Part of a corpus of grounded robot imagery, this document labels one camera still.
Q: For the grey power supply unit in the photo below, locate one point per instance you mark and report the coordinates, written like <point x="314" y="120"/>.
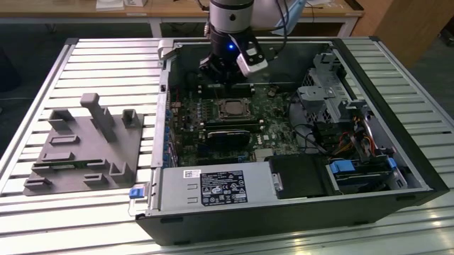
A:
<point x="177" y="191"/>

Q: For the green motherboard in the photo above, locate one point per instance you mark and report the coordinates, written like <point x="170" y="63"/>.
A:
<point x="281" y="125"/>

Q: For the blue case latch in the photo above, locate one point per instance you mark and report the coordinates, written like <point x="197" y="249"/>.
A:
<point x="137" y="193"/>

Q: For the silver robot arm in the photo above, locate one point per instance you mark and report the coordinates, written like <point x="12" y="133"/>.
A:
<point x="230" y="16"/>

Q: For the black PC case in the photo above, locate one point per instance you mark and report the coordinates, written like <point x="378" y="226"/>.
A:
<point x="249" y="225"/>

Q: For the graphics card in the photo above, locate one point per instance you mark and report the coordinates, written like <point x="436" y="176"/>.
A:
<point x="229" y="138"/>

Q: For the CPU socket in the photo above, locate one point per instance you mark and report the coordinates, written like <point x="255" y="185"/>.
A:
<point x="249" y="119"/>

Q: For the grey parts rack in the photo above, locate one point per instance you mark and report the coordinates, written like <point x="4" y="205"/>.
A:
<point x="88" y="148"/>

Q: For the green RAM stick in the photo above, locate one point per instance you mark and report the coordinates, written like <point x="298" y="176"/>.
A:
<point x="82" y="164"/>

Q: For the white labelled box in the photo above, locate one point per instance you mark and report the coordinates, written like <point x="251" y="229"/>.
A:
<point x="137" y="2"/>

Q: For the grey metal drive cage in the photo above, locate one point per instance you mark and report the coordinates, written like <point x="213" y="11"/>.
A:
<point x="311" y="95"/>

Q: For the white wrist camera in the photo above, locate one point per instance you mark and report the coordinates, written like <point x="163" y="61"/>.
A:
<point x="254" y="67"/>

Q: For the wooden desk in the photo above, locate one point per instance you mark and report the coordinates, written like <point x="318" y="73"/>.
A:
<point x="71" y="13"/>

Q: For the hard disk in blue carrier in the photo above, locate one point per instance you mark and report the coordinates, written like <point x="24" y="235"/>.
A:
<point x="342" y="166"/>

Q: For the grey plastic case bracket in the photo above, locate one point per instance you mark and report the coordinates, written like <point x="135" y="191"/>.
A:
<point x="165" y="50"/>

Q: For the blue drive bay clip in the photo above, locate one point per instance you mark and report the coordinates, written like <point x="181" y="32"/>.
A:
<point x="392" y="163"/>

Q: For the wooden cabinet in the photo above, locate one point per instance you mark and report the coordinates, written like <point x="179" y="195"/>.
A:
<point x="408" y="26"/>

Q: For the silver CPU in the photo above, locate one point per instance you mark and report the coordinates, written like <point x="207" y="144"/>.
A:
<point x="235" y="109"/>

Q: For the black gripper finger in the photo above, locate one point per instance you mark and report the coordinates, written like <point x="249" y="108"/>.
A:
<point x="209" y="63"/>
<point x="234" y="74"/>

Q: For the silver chipset heatsink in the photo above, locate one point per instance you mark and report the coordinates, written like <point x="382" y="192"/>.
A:
<point x="263" y="154"/>

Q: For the black plastic bay shroud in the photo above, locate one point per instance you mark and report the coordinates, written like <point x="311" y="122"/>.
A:
<point x="301" y="175"/>

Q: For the black expansion slot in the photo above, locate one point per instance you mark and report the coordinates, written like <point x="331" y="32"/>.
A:
<point x="219" y="160"/>

